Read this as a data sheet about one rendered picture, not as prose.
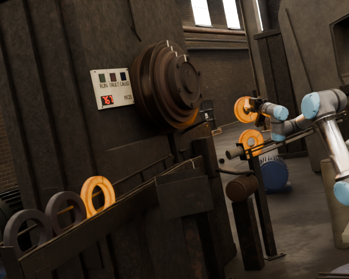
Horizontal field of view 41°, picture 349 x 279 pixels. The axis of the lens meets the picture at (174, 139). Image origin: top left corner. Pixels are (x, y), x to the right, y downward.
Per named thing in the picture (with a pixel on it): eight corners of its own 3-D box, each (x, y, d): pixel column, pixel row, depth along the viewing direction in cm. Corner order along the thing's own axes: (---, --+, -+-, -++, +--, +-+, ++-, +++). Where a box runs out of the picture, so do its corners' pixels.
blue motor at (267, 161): (260, 198, 442) (252, 163, 439) (261, 186, 497) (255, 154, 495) (293, 193, 435) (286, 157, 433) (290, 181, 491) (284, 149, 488)
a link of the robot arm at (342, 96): (353, 81, 221) (297, 115, 265) (334, 85, 217) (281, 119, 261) (362, 104, 218) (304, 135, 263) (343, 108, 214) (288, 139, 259)
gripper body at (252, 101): (258, 95, 270) (271, 98, 259) (259, 109, 273) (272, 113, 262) (247, 97, 267) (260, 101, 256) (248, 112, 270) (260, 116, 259)
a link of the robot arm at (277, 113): (277, 124, 246) (277, 108, 243) (265, 119, 255) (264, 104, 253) (290, 120, 249) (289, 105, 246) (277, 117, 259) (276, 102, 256)
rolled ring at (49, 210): (78, 183, 179) (72, 184, 181) (44, 202, 164) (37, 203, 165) (92, 228, 182) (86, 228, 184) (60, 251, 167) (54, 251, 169)
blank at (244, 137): (250, 160, 282) (253, 160, 279) (233, 143, 279) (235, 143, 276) (266, 141, 286) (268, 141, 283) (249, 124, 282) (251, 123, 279)
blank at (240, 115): (230, 101, 276) (233, 100, 273) (251, 93, 282) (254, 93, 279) (238, 126, 277) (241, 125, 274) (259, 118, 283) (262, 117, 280)
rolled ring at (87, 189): (80, 190, 178) (73, 191, 179) (98, 231, 184) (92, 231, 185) (104, 167, 193) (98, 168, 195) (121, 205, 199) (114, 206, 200)
